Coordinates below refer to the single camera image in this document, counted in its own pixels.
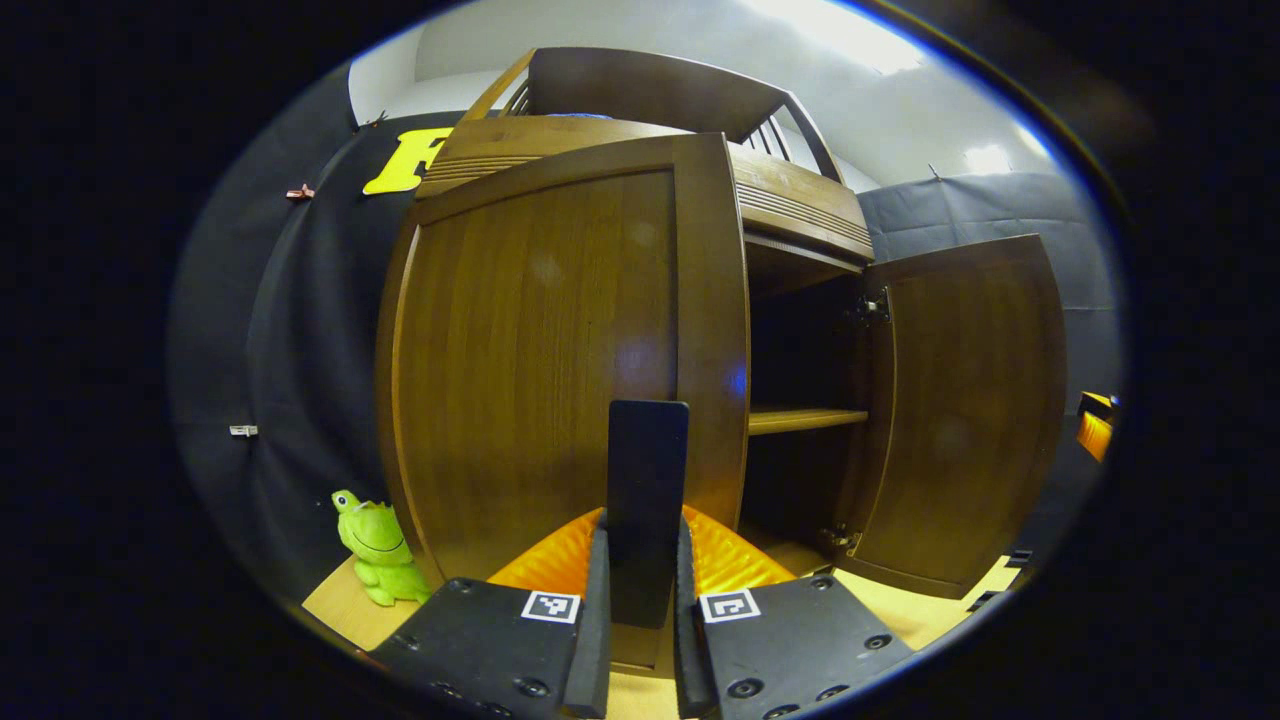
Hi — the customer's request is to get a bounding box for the wooden shoe cabinet door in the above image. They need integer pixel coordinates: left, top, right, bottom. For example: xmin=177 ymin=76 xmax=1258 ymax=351
xmin=835 ymin=234 xmax=1067 ymax=601
xmin=375 ymin=132 xmax=751 ymax=673

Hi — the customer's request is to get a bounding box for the wooden double-door shoe cabinet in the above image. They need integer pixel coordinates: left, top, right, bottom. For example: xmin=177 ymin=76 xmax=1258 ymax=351
xmin=415 ymin=46 xmax=876 ymax=591

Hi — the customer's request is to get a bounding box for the black backdrop cloth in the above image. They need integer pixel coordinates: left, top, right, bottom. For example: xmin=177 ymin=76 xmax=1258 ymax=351
xmin=170 ymin=70 xmax=456 ymax=601
xmin=858 ymin=172 xmax=1123 ymax=561

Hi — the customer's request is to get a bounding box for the green frog plush toy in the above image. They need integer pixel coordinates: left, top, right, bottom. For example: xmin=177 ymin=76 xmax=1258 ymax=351
xmin=332 ymin=489 xmax=433 ymax=608

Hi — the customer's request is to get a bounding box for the large ceiling light panel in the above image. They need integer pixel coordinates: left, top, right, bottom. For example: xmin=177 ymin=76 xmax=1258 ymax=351
xmin=740 ymin=0 xmax=926 ymax=76

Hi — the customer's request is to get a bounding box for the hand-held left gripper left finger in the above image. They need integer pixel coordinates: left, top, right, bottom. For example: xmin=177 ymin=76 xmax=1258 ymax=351
xmin=368 ymin=506 xmax=613 ymax=720

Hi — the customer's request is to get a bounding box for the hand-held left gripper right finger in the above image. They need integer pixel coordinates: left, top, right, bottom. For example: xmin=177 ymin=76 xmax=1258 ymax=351
xmin=672 ymin=504 xmax=916 ymax=720

